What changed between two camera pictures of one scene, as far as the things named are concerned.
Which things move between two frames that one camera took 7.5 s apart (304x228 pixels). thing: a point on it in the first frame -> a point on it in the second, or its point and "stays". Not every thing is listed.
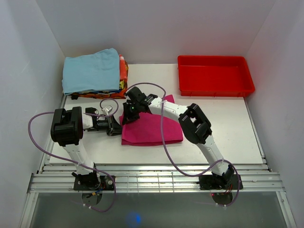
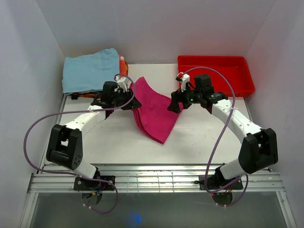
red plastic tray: (214, 76) stays
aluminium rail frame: (156, 178) stays
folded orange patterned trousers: (124, 70) stays
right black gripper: (127, 117) -> (174, 106)
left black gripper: (114, 128) -> (134, 104)
